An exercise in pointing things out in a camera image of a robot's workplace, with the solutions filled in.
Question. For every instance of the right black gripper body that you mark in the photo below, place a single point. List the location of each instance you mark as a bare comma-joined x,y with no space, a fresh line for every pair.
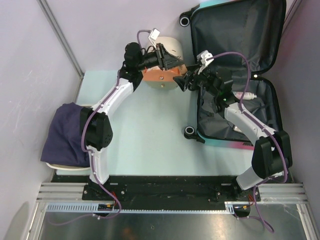
201,79

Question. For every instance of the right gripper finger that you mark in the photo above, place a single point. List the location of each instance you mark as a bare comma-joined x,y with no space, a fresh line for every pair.
193,68
182,82

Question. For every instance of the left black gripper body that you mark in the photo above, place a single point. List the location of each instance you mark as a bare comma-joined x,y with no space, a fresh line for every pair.
149,60

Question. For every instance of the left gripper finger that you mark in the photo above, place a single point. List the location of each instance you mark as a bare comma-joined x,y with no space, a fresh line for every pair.
165,56
170,64

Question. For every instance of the cream round drawer cabinet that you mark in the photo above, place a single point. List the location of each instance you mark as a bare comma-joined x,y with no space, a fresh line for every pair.
163,79

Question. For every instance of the white tube pink band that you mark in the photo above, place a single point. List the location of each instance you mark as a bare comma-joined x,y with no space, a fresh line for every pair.
244,95

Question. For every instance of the pink and teal kids suitcase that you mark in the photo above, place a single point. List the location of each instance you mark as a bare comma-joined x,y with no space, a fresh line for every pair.
244,36

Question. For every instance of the white rectangular tray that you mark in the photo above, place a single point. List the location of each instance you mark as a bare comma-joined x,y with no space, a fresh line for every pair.
70,165

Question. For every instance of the navy garment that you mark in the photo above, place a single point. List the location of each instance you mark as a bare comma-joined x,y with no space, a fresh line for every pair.
65,135

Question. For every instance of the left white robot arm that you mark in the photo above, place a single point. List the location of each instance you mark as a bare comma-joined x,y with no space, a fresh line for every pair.
95,127

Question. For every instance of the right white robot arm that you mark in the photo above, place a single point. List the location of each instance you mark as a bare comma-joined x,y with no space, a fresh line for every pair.
272,149

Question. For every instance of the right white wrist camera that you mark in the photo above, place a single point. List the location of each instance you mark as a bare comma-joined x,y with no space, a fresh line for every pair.
204,59

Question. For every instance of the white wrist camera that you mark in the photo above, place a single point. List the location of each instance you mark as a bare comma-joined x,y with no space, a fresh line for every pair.
204,59
153,35

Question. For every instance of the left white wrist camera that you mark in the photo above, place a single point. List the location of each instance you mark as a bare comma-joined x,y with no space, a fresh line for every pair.
153,35

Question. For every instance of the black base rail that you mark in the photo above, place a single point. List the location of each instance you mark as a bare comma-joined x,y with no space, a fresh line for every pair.
178,192

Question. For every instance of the grey slotted cable duct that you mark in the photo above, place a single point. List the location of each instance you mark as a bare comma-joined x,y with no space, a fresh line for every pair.
103,208

